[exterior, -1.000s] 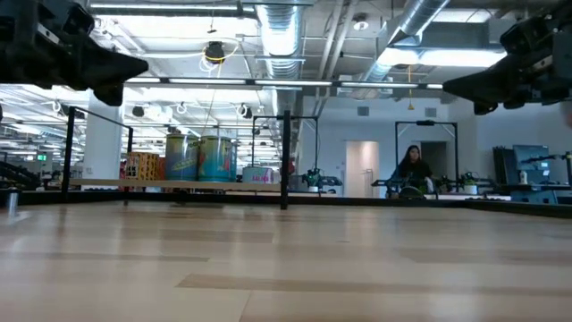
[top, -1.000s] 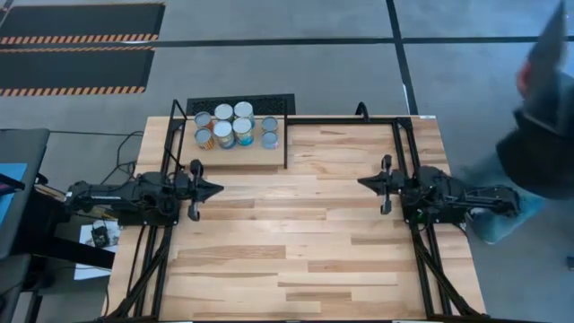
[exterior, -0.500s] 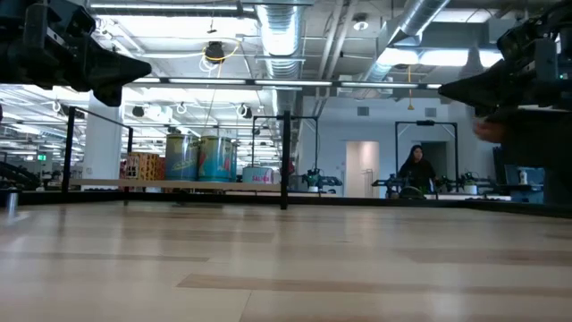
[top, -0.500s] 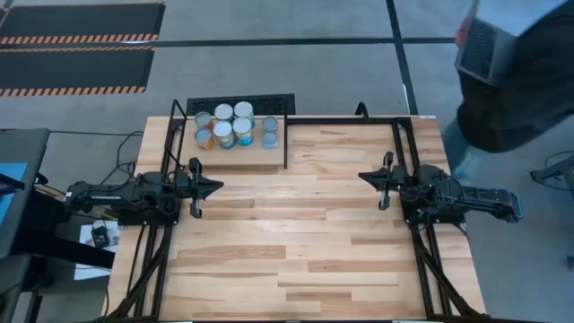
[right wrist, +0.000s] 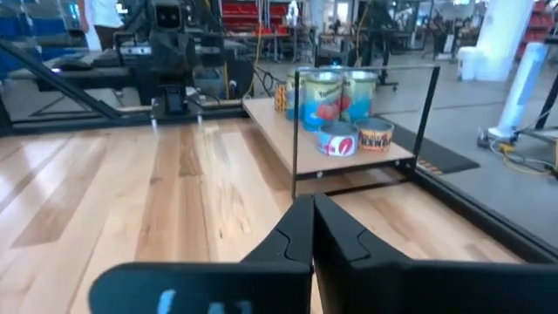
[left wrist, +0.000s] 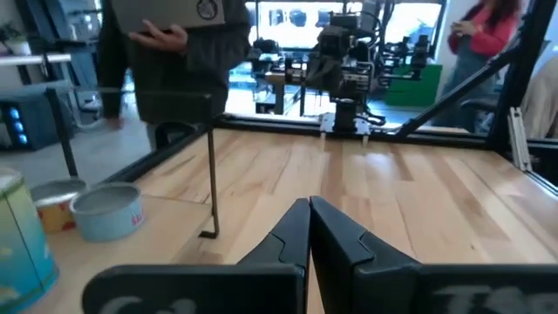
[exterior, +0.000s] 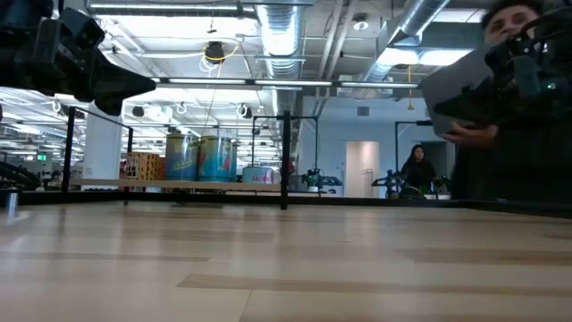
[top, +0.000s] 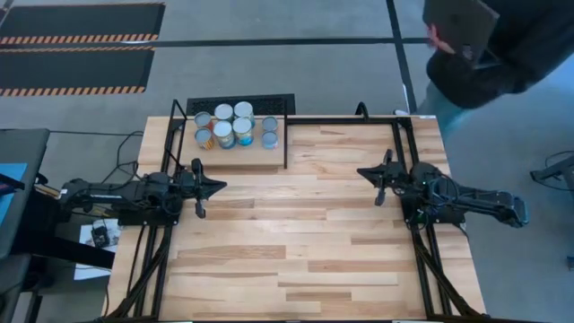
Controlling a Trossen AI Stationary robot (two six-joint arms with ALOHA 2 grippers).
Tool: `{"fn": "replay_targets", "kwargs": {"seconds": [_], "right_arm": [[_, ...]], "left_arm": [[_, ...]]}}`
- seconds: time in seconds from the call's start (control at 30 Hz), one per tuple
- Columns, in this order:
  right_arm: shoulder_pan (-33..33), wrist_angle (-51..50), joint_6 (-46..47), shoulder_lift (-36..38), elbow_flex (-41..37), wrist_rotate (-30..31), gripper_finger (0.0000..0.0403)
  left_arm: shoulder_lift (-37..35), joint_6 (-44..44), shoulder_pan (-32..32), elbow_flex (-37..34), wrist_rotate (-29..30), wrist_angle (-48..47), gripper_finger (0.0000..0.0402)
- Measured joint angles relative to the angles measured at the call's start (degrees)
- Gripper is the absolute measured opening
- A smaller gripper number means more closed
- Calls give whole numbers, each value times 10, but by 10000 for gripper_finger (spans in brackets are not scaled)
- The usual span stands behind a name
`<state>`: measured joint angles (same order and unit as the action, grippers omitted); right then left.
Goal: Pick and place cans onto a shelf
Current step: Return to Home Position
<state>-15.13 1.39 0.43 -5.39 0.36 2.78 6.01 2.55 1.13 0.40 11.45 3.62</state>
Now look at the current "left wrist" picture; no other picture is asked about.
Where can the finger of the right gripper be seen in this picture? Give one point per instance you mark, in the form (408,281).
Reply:
(317,74)
(333,74)

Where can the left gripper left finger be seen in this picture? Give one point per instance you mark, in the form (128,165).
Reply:
(279,279)

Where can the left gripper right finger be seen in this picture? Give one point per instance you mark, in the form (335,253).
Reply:
(349,270)

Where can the light blue salmon can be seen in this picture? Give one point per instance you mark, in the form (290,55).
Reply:
(104,222)

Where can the tomatoes labelled can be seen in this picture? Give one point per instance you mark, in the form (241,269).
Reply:
(22,244)

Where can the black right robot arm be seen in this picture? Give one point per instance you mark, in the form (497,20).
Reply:
(346,113)

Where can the background robot workstation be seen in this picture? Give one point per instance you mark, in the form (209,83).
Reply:
(270,65)

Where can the green cabinet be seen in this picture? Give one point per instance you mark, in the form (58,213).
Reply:
(414,87)

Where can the person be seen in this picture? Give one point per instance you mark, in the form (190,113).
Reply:
(196,70)
(484,35)

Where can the person's hand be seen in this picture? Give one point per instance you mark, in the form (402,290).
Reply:
(161,37)

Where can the grey laptop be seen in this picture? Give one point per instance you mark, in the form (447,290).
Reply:
(165,13)

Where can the silver aluminium extrusion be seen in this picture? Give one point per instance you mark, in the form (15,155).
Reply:
(519,139)

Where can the black computer with blue lights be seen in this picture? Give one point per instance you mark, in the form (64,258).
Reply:
(35,126)

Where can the white background table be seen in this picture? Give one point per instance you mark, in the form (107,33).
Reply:
(26,59)

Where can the black aluminium table frame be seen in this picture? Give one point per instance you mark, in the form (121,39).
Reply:
(519,70)

